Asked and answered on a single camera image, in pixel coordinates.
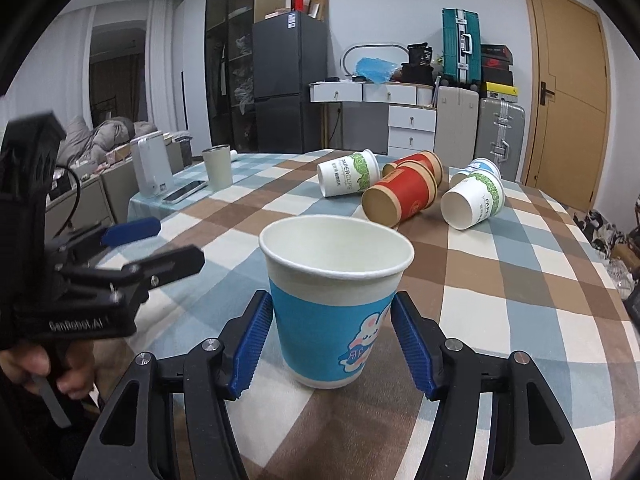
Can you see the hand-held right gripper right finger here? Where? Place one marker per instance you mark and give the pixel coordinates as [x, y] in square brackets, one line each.
[414, 350]

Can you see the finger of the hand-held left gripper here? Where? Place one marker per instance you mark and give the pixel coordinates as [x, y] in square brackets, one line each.
[170, 261]
[132, 228]

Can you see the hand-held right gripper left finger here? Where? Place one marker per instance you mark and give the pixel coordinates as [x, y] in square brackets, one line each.
[248, 347]

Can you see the blue and white paper cup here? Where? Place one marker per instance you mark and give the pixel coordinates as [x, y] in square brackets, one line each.
[325, 330]

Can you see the red paper cup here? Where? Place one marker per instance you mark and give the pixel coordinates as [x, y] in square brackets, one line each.
[400, 195]
[425, 160]

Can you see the white paper cup green print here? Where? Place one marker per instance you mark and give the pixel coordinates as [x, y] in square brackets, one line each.
[475, 200]
[345, 174]

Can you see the white paper cup blue print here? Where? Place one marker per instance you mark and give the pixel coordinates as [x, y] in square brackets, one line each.
[475, 166]

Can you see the person's left hand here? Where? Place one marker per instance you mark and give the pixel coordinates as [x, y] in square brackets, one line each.
[75, 370]

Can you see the smartphone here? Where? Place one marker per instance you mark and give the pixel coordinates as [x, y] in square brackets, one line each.
[184, 191]

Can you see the white electric kettle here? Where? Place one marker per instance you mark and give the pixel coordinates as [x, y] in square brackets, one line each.
[150, 165]

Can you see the checked tablecloth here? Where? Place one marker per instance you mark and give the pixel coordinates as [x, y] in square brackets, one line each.
[500, 310]

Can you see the grey jacket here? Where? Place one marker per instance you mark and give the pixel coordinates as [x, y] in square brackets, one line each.
[105, 135]

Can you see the beige tumbler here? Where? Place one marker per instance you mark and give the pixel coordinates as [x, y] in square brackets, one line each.
[217, 170]

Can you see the white curtain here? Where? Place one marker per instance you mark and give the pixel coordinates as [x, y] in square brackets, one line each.
[165, 60]

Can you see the black glass cabinet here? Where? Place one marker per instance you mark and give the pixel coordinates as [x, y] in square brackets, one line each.
[225, 60]

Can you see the dark grey refrigerator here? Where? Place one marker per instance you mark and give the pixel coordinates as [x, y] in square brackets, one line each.
[285, 70]

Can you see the beige suitcase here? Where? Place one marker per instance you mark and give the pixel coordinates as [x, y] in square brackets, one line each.
[455, 125]

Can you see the patterned cloth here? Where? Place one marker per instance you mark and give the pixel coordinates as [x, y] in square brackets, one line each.
[615, 240]

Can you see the white dressing table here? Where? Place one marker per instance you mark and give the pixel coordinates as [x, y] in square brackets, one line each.
[405, 120]

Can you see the silver suitcase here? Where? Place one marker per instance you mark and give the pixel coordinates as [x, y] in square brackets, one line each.
[500, 135]

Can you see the yellow and white shoebox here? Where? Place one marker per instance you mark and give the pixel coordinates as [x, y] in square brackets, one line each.
[497, 91]

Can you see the oval mirror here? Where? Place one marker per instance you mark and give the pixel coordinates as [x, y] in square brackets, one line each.
[347, 55]

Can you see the blue plastic bag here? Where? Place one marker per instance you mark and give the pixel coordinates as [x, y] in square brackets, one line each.
[375, 69]

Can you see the black bag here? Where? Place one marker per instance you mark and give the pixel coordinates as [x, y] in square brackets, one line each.
[417, 65]

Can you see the cardboard box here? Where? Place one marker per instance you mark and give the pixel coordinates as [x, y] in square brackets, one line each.
[319, 5]

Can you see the wooden door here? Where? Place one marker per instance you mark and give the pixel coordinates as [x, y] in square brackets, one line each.
[565, 90]

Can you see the black and red shoebox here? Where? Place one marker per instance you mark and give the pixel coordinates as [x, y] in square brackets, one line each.
[496, 55]

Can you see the teal suitcase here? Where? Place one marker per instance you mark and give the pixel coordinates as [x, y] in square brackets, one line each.
[457, 45]

